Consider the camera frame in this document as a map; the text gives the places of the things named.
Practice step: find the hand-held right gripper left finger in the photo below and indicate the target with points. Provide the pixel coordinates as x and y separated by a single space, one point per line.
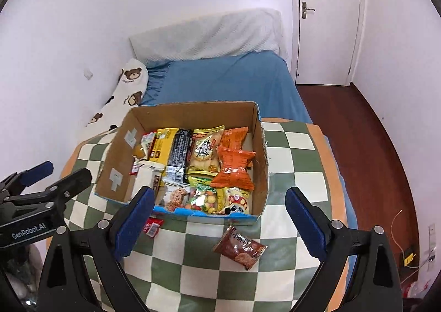
134 225

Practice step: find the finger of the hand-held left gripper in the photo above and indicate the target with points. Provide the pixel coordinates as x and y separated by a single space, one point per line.
74 182
36 170

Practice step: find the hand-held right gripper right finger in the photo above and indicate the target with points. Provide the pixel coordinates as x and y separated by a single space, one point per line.
306 225

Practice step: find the small red packet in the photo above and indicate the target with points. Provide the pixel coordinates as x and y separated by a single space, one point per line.
134 169
153 227

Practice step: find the white cookie packet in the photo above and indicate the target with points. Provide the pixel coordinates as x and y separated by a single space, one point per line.
175 196

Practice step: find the small white carton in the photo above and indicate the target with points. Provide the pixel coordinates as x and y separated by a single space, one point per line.
148 174

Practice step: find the brown cookie packet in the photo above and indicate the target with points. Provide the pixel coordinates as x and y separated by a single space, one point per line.
241 246

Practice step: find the orange jelly cup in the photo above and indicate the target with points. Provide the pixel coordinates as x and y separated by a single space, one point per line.
138 151

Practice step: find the green fruit candy packet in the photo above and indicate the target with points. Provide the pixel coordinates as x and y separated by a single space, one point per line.
203 201

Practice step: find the yellow cartoon snack packet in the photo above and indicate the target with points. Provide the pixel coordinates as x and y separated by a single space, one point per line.
236 201

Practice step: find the red and white packet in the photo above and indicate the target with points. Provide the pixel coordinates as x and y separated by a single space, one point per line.
148 141

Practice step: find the large orange snack packet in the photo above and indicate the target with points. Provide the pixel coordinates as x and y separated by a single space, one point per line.
234 169

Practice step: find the small orange snack packet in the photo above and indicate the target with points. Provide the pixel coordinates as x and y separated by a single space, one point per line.
234 138

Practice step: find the printed cardboard box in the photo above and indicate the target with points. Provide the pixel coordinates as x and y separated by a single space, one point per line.
193 115

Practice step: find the green and yellow snack packet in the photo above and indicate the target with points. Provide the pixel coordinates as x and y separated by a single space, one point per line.
199 181

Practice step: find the yellow and black snack packet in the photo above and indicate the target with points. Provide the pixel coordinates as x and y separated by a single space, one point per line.
162 146

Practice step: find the black snack bar packet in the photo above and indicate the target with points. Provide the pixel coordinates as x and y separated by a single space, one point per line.
179 153

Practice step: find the green checkered blanket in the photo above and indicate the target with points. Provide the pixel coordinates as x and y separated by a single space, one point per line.
206 281

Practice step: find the yellow rice cracker packet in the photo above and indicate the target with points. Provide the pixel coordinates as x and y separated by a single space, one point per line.
205 153

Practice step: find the yellow and black charger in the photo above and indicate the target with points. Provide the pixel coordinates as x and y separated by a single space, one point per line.
408 256

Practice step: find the bear print pillow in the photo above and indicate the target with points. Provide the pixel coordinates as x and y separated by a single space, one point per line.
131 91

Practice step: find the crumpled plastic bag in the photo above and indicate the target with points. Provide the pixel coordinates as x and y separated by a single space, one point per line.
415 289

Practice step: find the white pillow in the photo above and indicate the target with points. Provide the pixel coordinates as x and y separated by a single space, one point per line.
206 36

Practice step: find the white door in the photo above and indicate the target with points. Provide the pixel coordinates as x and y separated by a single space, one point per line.
327 22

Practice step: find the white wall outlet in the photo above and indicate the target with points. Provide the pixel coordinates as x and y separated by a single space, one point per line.
89 74

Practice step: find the white wall socket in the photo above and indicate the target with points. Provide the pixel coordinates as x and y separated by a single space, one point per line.
431 229

